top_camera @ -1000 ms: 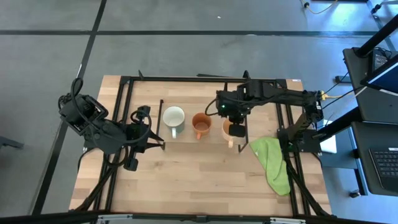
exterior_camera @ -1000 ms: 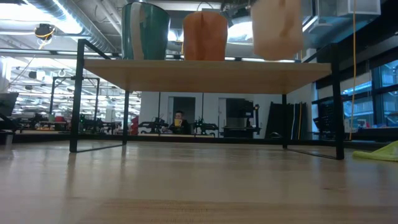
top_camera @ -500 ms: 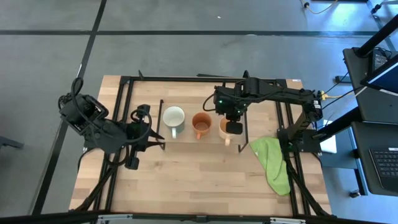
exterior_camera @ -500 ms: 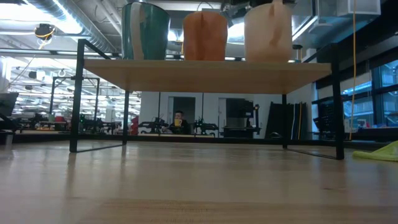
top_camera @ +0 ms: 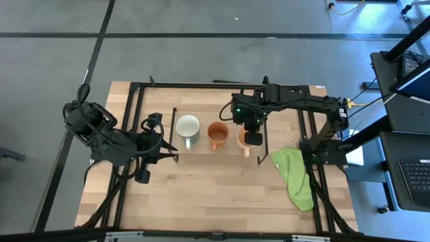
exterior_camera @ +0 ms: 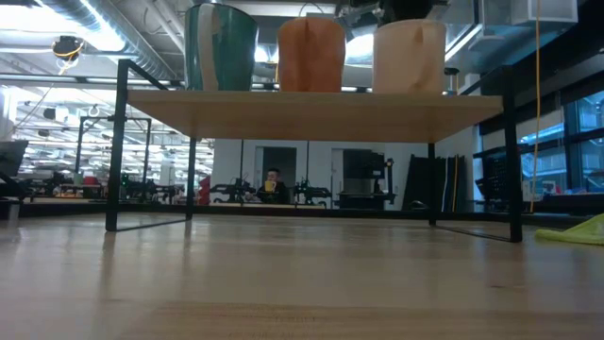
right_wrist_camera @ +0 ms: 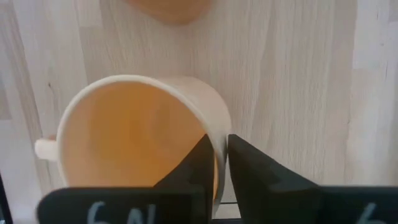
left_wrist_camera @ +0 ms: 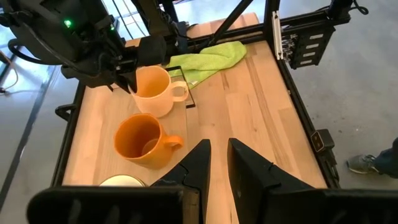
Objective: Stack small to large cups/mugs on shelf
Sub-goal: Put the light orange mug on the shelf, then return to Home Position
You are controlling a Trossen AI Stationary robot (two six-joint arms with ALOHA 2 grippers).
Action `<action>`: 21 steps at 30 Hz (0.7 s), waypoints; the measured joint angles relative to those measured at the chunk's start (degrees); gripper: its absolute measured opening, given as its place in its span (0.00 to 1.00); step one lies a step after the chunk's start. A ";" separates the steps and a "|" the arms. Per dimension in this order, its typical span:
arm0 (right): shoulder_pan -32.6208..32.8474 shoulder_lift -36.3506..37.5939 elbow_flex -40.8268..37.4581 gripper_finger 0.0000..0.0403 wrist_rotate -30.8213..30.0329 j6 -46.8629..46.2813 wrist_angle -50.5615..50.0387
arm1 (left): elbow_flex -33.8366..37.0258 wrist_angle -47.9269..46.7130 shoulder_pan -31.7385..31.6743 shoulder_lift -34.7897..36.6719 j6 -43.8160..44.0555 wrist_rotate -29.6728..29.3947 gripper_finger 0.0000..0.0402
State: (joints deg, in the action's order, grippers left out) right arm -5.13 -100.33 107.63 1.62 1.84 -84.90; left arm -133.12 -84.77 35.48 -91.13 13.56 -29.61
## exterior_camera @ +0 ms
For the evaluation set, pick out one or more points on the light orange mug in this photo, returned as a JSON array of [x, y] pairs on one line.
[[408, 59]]

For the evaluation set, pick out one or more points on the dark orange mug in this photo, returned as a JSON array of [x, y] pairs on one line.
[[311, 56]]

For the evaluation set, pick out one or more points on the wooden shelf black metal legs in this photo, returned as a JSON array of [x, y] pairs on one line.
[[311, 115]]

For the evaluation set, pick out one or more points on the green mug white interior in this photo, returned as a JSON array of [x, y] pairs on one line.
[[236, 52]]

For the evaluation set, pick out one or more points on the black background robot arm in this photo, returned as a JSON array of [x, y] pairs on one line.
[[231, 191], [311, 191]]

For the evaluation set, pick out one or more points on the black cabinet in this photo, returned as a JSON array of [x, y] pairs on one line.
[[361, 165]]

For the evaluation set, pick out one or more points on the black leaning panels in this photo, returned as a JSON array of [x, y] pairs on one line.
[[424, 181]]

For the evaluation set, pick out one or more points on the black crate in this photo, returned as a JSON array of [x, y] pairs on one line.
[[493, 181]]

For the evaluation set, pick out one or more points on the person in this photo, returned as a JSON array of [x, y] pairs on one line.
[[276, 175]]

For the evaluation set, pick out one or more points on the yellow cup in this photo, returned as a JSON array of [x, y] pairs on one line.
[[270, 186]]

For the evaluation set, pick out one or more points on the tall red object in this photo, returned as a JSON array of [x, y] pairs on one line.
[[204, 189]]

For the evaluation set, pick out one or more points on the green cloth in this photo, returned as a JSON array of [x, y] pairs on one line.
[[580, 232]]

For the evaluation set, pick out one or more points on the black metal rack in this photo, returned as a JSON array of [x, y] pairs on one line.
[[78, 151]]

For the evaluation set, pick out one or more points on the small red object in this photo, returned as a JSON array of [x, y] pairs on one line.
[[89, 180]]

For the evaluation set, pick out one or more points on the white ceiling duct box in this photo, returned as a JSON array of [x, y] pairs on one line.
[[542, 11]]

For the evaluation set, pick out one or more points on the black aluminium table frame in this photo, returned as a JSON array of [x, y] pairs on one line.
[[330, 211]]

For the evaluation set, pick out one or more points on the silver ceiling air duct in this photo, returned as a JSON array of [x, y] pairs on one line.
[[137, 42]]

